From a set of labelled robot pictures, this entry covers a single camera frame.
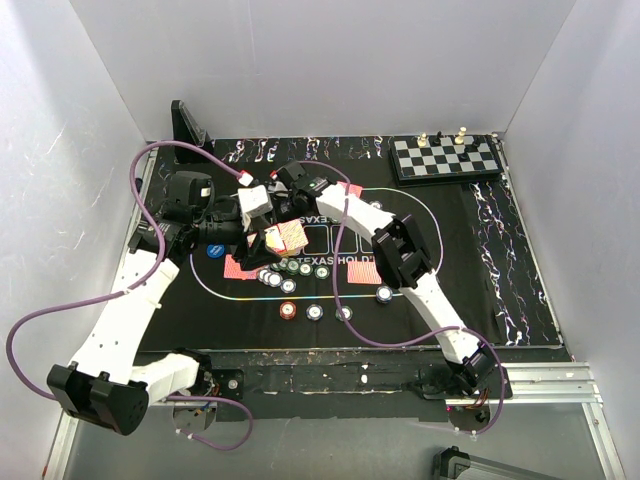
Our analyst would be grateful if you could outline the black white chess board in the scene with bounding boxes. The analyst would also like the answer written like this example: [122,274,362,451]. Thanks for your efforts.
[389,134,504,187]

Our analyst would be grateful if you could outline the green poker chip stack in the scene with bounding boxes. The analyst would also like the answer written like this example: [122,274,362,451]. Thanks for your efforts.
[335,306,353,322]

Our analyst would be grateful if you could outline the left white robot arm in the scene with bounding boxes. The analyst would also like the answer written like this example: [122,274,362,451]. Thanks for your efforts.
[47,171,278,435]

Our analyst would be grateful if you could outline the black card shoe holder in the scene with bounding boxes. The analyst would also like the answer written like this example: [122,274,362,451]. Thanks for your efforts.
[170,100,214,164]

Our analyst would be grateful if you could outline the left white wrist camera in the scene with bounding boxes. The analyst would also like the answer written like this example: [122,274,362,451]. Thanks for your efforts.
[237,185,273,218]

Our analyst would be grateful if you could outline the red playing card deck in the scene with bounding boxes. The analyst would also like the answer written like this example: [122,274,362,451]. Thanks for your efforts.
[265,219,309,257]

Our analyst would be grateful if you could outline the spread green chips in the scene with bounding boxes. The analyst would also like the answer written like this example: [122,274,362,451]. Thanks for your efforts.
[278,258,330,280]

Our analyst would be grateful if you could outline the red poker chip stack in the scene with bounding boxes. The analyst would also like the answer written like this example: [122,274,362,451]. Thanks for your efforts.
[279,301,297,320]

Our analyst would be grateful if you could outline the aluminium rail frame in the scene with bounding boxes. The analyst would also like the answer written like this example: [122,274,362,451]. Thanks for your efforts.
[42,142,626,480]

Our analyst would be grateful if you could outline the blue small blind button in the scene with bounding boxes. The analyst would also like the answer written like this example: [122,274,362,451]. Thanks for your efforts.
[206,244,226,259]

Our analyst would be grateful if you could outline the blue poker chip stack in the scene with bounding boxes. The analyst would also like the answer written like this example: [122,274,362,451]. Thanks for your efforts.
[305,304,324,321]

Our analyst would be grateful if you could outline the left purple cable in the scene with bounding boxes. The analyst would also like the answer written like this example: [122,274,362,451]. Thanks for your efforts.
[5,141,256,451]

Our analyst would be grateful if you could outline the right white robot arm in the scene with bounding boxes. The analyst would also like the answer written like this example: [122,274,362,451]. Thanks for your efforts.
[270,161,507,399]

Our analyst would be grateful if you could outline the black poker table mat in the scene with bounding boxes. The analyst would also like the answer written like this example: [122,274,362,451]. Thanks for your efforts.
[140,136,561,351]

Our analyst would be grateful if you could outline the red cards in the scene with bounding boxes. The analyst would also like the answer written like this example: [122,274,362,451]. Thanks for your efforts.
[347,261,382,285]
[223,254,256,281]
[338,181,363,198]

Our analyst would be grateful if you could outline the spread blue white chips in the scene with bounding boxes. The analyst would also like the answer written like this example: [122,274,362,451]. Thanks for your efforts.
[257,269,297,294]

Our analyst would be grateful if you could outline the white chess piece tall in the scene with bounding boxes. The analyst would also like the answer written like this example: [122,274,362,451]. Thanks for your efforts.
[455,127,467,145]

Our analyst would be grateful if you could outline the black device bottom corner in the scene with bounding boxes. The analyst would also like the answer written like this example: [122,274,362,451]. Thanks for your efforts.
[431,446,553,480]

